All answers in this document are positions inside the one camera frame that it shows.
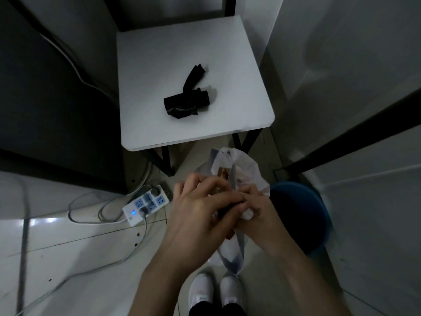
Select person's left hand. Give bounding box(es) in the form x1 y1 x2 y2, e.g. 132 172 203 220
165 172 248 264

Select person's right hand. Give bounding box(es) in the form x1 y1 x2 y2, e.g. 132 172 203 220
234 184 297 258

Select white plastic bag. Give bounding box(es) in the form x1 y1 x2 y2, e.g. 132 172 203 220
194 147 272 277

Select person's left forearm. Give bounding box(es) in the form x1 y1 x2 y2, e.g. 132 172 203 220
128 242 216 316

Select person's right forearm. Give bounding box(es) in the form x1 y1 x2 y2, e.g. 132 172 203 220
265 242 353 316

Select brown item in bag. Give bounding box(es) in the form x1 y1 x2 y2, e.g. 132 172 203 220
217 166 231 189

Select blue plastic bucket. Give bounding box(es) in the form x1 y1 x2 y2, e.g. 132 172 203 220
270 181 331 259

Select white power strip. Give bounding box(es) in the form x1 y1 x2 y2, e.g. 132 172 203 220
122 185 170 227

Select white right shoe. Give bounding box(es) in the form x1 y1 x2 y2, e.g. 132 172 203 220
219 274 246 308

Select white shoe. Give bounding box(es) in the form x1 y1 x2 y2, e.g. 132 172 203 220
187 273 215 310
219 274 246 308

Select white left shoe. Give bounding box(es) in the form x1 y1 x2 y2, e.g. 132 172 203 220
187 273 215 310

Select black trousers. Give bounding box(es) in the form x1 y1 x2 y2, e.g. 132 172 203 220
188 301 248 316

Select black cabinet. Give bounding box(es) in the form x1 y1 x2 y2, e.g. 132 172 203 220
0 0 129 195

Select looped white power cable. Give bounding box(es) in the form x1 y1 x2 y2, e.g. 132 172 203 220
67 184 155 225

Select long grey cable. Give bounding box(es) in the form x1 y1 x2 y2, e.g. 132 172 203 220
13 210 149 316

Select thin white wall cable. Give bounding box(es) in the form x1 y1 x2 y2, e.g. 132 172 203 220
39 32 116 97

